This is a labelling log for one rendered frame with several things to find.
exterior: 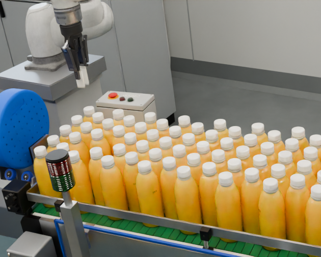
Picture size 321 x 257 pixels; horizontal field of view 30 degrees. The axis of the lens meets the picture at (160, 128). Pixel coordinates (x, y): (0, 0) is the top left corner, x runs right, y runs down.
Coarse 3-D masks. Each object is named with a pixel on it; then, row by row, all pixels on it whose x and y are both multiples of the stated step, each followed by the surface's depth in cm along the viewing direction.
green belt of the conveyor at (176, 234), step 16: (32, 208) 202; (48, 208) 200; (128, 208) 194; (96, 224) 189; (112, 224) 188; (128, 224) 187; (176, 240) 177; (192, 240) 176; (256, 256) 166; (272, 256) 165; (288, 256) 164; (304, 256) 163
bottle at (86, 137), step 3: (84, 132) 204; (87, 132) 204; (90, 132) 205; (81, 135) 206; (84, 135) 205; (87, 135) 204; (90, 135) 205; (84, 138) 205; (87, 138) 204; (90, 138) 204; (84, 141) 205; (87, 141) 204; (90, 141) 205; (87, 144) 205
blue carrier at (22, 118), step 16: (0, 96) 205; (16, 96) 206; (32, 96) 213; (0, 112) 200; (16, 112) 206; (32, 112) 214; (0, 128) 200; (16, 128) 207; (32, 128) 215; (48, 128) 224; (0, 144) 201; (16, 144) 208; (32, 144) 216; (0, 160) 205; (16, 160) 209
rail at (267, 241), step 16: (80, 208) 187; (96, 208) 184; (112, 208) 182; (160, 224) 175; (176, 224) 172; (192, 224) 170; (240, 240) 164; (256, 240) 162; (272, 240) 160; (288, 240) 158; (320, 256) 155
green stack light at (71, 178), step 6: (66, 174) 158; (72, 174) 160; (54, 180) 158; (60, 180) 158; (66, 180) 158; (72, 180) 160; (54, 186) 160; (60, 186) 159; (66, 186) 159; (72, 186) 160
